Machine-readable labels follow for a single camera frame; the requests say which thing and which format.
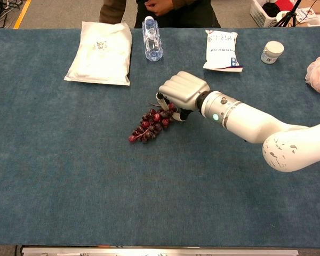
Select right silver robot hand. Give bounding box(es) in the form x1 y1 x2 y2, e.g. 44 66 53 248
155 70 211 122

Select red grape bunch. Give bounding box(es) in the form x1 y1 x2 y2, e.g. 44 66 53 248
127 102 178 144

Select white printed snack bag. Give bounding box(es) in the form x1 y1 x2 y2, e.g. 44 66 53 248
203 29 244 73

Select clear plastic water bottle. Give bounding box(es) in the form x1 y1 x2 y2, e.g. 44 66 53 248
141 15 164 62

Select person in dark clothes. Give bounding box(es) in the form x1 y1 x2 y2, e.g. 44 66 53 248
99 0 221 29

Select large white plastic pouch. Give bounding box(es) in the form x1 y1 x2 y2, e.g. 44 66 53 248
63 21 133 86

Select small white lidded jar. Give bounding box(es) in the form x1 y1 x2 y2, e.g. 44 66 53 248
260 41 285 65

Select white plastic laundry basket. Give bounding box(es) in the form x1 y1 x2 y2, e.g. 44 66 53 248
250 0 294 28

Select teal felt table cloth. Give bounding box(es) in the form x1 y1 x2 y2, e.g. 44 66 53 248
0 26 320 247

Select black tripod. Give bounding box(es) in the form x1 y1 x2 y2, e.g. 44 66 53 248
274 0 303 28

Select aluminium frame rail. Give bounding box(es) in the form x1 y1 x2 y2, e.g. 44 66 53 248
20 246 300 256

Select black cables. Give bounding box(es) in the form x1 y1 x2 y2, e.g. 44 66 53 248
0 0 23 29

